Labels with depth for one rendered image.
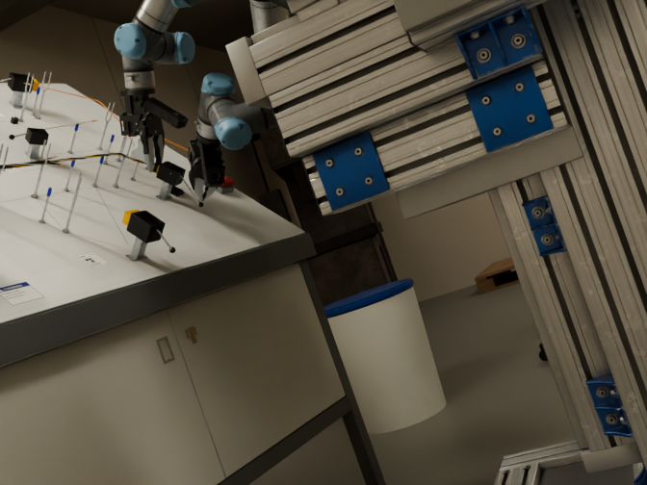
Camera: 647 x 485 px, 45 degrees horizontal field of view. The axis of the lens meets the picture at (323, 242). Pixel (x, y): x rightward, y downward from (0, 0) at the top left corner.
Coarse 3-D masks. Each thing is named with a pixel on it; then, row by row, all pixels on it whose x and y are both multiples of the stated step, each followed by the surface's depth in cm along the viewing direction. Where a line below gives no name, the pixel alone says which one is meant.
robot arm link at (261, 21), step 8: (256, 0) 153; (264, 0) 153; (256, 8) 156; (264, 8) 156; (272, 8) 156; (280, 8) 157; (256, 16) 158; (264, 16) 157; (272, 16) 157; (280, 16) 158; (288, 16) 161; (256, 24) 160; (264, 24) 159; (272, 24) 159; (256, 32) 162; (264, 112) 176; (272, 120) 177
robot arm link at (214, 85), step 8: (216, 72) 182; (208, 80) 179; (216, 80) 180; (224, 80) 180; (232, 80) 181; (208, 88) 179; (216, 88) 178; (224, 88) 179; (232, 88) 180; (200, 96) 183; (208, 96) 180; (216, 96) 179; (224, 96) 179; (232, 96) 181; (200, 104) 183; (208, 104) 179; (200, 112) 184; (200, 120) 185; (208, 120) 184
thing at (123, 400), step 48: (96, 336) 155; (144, 336) 165; (0, 384) 135; (48, 384) 143; (96, 384) 151; (144, 384) 161; (192, 384) 172; (0, 432) 132; (48, 432) 140; (96, 432) 148; (144, 432) 157; (192, 432) 168; (0, 480) 130; (48, 480) 137; (96, 480) 145; (144, 480) 154; (192, 480) 164
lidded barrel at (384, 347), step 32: (384, 288) 340; (352, 320) 325; (384, 320) 324; (416, 320) 333; (352, 352) 328; (384, 352) 324; (416, 352) 329; (352, 384) 334; (384, 384) 325; (416, 384) 327; (384, 416) 327; (416, 416) 326
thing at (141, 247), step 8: (136, 216) 168; (144, 216) 169; (152, 216) 171; (128, 224) 169; (136, 224) 168; (144, 224) 167; (152, 224) 167; (160, 224) 168; (136, 232) 168; (144, 232) 167; (152, 232) 168; (160, 232) 168; (136, 240) 171; (144, 240) 168; (152, 240) 169; (136, 248) 171; (144, 248) 172; (128, 256) 171; (136, 256) 171; (144, 256) 174
